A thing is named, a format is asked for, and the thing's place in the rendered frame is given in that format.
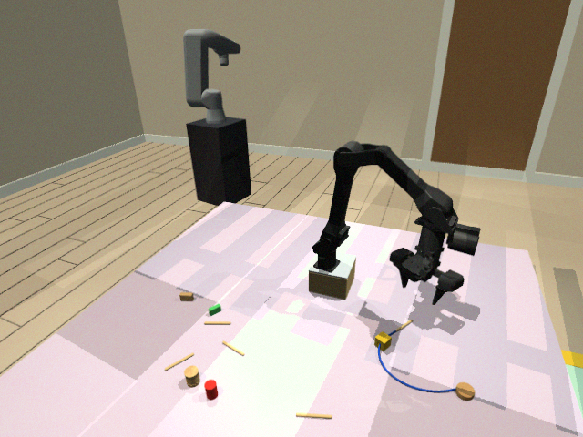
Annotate red cylinder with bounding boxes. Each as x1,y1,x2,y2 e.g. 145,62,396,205
204,380,218,401

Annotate small green block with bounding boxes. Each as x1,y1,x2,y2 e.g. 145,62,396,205
209,303,221,316

